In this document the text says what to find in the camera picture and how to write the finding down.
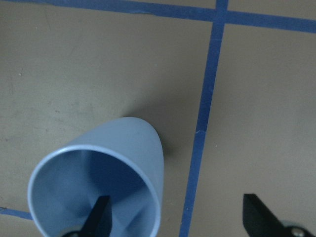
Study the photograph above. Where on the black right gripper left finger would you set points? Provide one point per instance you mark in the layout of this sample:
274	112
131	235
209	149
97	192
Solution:
99	221

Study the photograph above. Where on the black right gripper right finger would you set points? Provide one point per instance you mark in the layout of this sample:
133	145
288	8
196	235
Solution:
259	221

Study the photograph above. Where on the blue cup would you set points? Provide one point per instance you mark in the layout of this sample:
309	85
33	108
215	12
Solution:
122	159

